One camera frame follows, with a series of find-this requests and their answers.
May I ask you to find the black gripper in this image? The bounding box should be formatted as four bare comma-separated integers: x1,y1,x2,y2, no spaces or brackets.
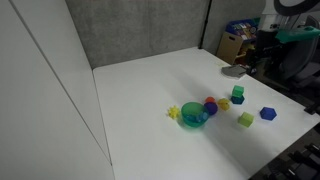
254,29,283,74

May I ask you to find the teal small block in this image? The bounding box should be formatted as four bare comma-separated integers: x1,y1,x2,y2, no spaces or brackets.
183,114,198,124

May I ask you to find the wooden toy shelf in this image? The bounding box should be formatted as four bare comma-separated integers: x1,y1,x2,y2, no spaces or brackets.
216,19,259,68

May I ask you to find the light blue toy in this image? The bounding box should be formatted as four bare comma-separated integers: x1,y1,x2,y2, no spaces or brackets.
196,111,209,123

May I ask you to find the translucent green bowl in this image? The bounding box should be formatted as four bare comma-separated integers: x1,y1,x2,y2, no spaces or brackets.
180,101,210,128

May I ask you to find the yellow spiky toy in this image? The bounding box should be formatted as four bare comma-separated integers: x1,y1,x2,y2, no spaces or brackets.
166,105,182,120

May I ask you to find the grey flat object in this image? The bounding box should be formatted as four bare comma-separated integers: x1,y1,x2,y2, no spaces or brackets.
221,64,248,80

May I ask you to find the blue storage bin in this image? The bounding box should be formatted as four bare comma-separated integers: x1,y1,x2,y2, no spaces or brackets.
226,18,260,40

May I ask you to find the dark teal block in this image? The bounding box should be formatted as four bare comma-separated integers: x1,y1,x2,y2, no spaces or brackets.
230,95,246,105

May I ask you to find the royal blue block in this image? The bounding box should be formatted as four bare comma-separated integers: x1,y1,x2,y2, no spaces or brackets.
259,106,278,121

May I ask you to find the yellow small block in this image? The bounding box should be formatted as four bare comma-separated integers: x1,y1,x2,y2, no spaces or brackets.
217,97,232,112

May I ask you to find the lime green cube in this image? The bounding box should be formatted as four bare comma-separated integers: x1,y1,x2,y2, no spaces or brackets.
237,111,255,128

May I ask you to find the purple spiky ball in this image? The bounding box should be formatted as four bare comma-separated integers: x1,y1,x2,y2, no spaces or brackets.
203,101,219,117

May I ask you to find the black partition pole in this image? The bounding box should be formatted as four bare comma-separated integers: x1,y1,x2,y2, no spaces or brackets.
199,0,212,50

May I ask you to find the black equipment rack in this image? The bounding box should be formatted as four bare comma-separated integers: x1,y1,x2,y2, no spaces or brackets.
249,124,320,180

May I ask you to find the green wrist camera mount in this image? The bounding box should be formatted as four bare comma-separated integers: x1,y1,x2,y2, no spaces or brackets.
275,26,320,45

